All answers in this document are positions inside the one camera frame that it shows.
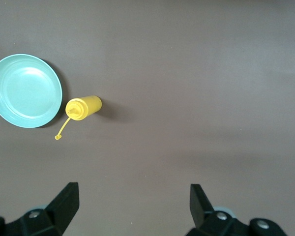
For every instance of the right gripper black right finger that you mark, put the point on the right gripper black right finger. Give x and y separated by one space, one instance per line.
218 216

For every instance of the brown table cover mat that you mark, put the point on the brown table cover mat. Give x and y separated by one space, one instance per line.
186 98

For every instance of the yellow mustard squeeze bottle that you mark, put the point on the yellow mustard squeeze bottle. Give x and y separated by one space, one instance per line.
84 108

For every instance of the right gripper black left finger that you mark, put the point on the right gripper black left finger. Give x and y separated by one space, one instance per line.
46 216

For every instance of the mint green plate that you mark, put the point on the mint green plate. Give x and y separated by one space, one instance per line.
24 91

